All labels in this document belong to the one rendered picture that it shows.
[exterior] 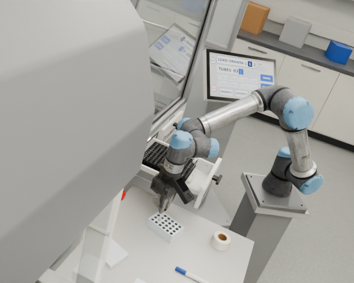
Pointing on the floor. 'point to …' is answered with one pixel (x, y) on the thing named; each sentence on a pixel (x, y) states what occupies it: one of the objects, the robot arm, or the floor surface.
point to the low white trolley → (120, 228)
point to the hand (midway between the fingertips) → (163, 211)
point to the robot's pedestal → (260, 229)
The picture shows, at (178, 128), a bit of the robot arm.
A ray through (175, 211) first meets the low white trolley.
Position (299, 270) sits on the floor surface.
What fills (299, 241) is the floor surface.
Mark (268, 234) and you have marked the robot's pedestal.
